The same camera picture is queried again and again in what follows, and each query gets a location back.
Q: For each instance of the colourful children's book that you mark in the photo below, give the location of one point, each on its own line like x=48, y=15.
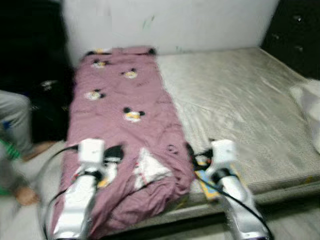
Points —
x=204, y=185

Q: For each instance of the white pillow green tree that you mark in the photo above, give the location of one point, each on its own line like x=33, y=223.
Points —
x=307, y=105

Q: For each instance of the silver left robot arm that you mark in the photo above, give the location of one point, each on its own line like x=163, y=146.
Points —
x=75, y=210

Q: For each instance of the white red-print cloth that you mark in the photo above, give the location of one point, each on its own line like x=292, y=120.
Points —
x=150, y=170

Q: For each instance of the pink Mickey Mouse blanket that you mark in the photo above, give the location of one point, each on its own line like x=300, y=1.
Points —
x=125, y=95

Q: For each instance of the grey quilted mattress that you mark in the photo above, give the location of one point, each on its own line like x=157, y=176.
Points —
x=235, y=100

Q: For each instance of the person's bare foot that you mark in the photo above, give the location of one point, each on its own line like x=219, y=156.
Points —
x=26, y=196

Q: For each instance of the green plastic stool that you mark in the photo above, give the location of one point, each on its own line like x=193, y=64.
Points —
x=10, y=150

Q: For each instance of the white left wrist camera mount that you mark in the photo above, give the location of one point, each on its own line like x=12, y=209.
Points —
x=91, y=150

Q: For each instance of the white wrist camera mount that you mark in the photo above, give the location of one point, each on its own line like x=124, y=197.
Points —
x=222, y=152
x=91, y=150

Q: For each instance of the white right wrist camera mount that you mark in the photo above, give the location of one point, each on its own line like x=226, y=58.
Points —
x=222, y=152

